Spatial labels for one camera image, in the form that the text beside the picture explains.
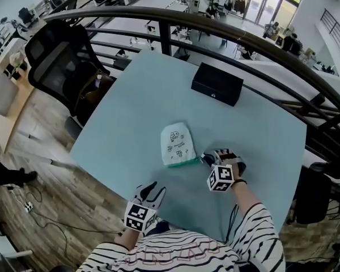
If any black padded chair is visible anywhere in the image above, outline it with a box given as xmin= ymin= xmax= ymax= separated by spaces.
xmin=295 ymin=161 xmax=340 ymax=225

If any black floor cable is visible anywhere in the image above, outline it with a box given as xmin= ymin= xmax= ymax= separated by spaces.
xmin=5 ymin=184 xmax=123 ymax=256

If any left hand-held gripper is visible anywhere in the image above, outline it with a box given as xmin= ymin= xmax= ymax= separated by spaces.
xmin=124 ymin=181 xmax=167 ymax=236

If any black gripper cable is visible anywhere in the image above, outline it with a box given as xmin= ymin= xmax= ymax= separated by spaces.
xmin=223 ymin=203 xmax=240 ymax=244

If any person's right forearm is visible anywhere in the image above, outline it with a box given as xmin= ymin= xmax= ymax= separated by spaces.
xmin=230 ymin=165 xmax=262 ymax=210

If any striped white black shirt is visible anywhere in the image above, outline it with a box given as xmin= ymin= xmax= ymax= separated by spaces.
xmin=76 ymin=202 xmax=286 ymax=272

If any white long desk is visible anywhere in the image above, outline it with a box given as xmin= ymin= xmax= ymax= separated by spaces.
xmin=0 ymin=37 xmax=28 ymax=82

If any person's left forearm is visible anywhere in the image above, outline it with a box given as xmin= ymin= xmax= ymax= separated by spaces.
xmin=114 ymin=227 xmax=145 ymax=249

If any black metal railing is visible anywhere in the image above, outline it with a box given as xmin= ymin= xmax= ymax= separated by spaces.
xmin=43 ymin=5 xmax=340 ymax=164

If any brown bag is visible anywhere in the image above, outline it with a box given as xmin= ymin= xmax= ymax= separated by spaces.
xmin=74 ymin=69 xmax=116 ymax=116

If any glass entrance door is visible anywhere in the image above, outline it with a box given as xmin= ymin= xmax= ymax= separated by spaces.
xmin=243 ymin=0 xmax=284 ymax=28

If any black rectangular box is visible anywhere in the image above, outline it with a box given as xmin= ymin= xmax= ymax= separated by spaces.
xmin=190 ymin=62 xmax=244 ymax=108

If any black mesh office chair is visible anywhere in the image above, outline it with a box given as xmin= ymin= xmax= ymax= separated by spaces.
xmin=24 ymin=18 xmax=117 ymax=126

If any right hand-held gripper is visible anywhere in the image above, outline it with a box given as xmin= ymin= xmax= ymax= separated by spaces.
xmin=200 ymin=148 xmax=248 ymax=193

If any white pouch with teal zipper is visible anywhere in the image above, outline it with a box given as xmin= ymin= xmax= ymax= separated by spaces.
xmin=160 ymin=121 xmax=202 ymax=169

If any grey cabinet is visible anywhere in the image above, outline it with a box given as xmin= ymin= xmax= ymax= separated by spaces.
xmin=0 ymin=77 xmax=19 ymax=116

